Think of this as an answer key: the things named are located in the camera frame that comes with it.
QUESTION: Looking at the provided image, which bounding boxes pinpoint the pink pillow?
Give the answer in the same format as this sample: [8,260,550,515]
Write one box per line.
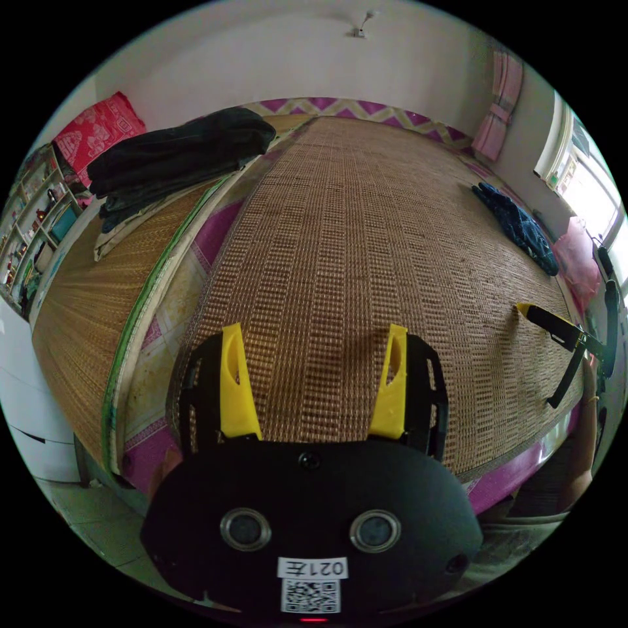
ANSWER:
[550,215,603,317]

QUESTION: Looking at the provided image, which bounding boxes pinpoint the white shelf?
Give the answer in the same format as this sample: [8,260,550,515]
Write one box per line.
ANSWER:
[0,141,85,317]

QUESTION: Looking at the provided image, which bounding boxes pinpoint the bed with woven mat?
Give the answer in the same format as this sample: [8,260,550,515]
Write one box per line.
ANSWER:
[30,97,597,519]

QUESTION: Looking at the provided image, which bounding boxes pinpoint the window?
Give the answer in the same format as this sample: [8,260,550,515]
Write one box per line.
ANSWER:
[532,90,628,290]

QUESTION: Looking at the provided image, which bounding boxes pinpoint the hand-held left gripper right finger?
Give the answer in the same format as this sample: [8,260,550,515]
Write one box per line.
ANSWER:
[367,323,409,440]

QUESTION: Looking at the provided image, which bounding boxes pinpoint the person's right hand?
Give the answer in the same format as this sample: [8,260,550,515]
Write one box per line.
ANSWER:
[582,357,603,407]

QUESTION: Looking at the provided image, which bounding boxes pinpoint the red printed carton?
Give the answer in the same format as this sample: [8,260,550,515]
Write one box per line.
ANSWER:
[52,91,148,191]

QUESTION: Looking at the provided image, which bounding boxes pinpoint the pile of clothes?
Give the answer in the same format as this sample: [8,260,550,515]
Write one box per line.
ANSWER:
[86,107,277,234]

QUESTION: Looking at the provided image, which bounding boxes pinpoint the dark blue patterned garment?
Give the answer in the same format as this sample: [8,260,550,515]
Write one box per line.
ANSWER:
[471,182,561,277]

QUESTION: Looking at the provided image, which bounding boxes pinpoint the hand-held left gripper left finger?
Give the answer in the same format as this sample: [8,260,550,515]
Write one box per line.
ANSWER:
[219,323,264,441]

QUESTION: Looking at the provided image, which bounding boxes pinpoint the white cupboard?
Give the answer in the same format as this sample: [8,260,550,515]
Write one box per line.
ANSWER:
[0,298,83,485]

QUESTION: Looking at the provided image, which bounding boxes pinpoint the pink curtain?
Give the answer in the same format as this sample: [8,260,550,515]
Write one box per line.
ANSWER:
[472,48,525,162]

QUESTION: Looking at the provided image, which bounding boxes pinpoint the person's right forearm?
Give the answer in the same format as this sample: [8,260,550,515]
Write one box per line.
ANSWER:
[559,403,601,514]

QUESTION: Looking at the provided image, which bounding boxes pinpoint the person's body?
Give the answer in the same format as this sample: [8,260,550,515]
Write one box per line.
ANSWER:
[505,431,572,519]

